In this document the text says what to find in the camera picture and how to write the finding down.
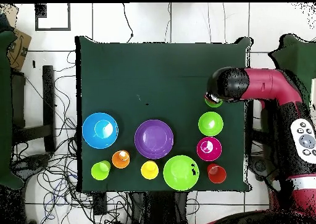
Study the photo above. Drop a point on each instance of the orange cup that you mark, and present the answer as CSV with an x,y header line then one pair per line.
x,y
119,161

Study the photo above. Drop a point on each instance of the dark green table cloth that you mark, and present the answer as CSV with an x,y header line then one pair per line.
x,y
148,73

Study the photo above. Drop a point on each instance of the small green bowl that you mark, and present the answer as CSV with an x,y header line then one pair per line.
x,y
210,125

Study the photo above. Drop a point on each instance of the pink bowl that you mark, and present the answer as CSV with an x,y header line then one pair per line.
x,y
212,155

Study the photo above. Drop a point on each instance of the black stand frame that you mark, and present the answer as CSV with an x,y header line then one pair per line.
x,y
48,98

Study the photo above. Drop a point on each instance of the blue bowl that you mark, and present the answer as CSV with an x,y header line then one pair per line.
x,y
92,135

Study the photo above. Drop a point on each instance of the purple bowl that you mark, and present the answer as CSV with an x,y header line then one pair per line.
x,y
154,139

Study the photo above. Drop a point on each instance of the cardboard box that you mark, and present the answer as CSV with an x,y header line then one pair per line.
x,y
18,48

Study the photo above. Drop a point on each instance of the red-orange cup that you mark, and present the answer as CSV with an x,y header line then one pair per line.
x,y
217,174

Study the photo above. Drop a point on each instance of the black caster base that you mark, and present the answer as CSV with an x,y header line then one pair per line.
x,y
32,162

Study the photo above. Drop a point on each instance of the black square frame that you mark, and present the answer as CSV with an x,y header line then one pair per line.
x,y
36,24

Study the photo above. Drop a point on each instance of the green cup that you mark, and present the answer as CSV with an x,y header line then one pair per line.
x,y
213,104

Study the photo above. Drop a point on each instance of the large green bowl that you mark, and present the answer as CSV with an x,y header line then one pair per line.
x,y
179,172

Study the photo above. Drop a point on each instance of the black power strip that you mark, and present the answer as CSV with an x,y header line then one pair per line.
x,y
99,205

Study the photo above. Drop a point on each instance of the grey caster base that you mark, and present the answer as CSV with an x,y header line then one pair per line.
x,y
260,166

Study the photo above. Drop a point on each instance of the green cloth side table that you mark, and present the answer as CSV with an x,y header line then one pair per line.
x,y
296,56
5,110

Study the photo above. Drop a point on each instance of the lime yellow cup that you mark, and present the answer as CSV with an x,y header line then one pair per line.
x,y
98,172

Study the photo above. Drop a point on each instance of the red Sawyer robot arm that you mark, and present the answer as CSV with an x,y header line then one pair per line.
x,y
266,85

